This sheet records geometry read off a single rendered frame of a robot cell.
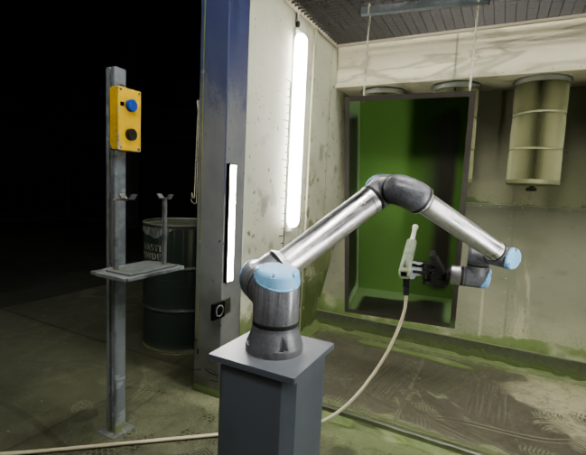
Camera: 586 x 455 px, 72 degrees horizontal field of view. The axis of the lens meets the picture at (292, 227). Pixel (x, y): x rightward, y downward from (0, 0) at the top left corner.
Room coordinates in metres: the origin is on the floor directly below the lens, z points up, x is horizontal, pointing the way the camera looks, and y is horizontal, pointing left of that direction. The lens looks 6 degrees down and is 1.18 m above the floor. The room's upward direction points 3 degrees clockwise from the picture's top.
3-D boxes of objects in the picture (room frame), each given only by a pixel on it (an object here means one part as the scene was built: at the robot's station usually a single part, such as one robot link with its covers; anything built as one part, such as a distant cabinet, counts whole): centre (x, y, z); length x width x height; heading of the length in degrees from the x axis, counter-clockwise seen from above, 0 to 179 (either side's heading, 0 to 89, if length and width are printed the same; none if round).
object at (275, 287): (1.29, 0.05, 0.83); 0.17 x 0.15 x 0.18; 20
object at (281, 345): (1.28, 0.04, 0.69); 0.19 x 0.19 x 0.10
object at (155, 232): (2.90, 0.78, 0.44); 0.59 x 0.58 x 0.89; 44
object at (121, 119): (1.75, 0.73, 1.42); 0.12 x 0.06 x 0.26; 153
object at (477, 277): (1.79, -0.84, 0.81); 0.12 x 0.09 x 0.10; 71
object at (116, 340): (1.78, 0.78, 0.82); 0.06 x 0.06 x 1.64; 63
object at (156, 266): (1.71, 0.64, 0.95); 0.26 x 0.15 x 0.32; 153
